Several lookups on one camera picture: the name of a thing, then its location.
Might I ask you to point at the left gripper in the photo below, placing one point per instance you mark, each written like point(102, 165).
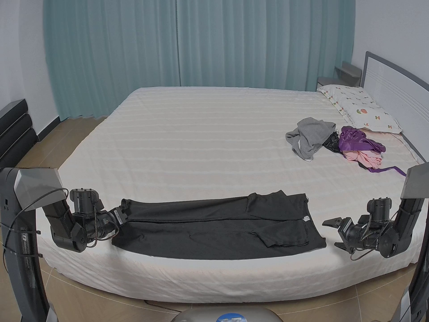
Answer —
point(119, 216)

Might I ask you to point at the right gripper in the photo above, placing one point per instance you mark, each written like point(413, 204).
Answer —
point(355, 235)

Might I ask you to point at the black T-shirt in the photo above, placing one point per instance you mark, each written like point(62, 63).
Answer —
point(201, 228)

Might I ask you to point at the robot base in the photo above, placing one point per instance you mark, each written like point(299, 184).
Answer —
point(207, 315)

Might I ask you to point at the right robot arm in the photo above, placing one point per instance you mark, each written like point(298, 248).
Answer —
point(415, 179)

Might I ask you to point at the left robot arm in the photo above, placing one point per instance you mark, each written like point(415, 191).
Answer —
point(33, 183)

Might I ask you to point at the bed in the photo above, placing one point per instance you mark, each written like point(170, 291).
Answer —
point(201, 139)

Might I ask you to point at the pink garment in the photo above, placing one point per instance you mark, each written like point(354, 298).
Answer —
point(363, 158)

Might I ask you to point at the black shiny garment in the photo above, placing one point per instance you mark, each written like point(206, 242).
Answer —
point(332, 143)

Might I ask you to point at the purple garment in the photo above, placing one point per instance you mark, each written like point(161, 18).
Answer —
point(353, 141)

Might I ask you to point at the grey garment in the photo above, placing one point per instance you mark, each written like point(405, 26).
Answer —
point(310, 138)

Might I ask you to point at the white printed pillow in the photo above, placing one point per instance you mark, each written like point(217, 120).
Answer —
point(362, 107)

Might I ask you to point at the black chest of drawers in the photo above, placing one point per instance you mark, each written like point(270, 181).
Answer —
point(15, 129)

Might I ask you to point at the grey bedside table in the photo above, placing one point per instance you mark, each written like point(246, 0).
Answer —
point(342, 75)

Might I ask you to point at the blue-green curtain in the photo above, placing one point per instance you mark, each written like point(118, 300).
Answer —
point(264, 35)
point(110, 45)

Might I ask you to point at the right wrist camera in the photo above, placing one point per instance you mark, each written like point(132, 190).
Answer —
point(363, 218)

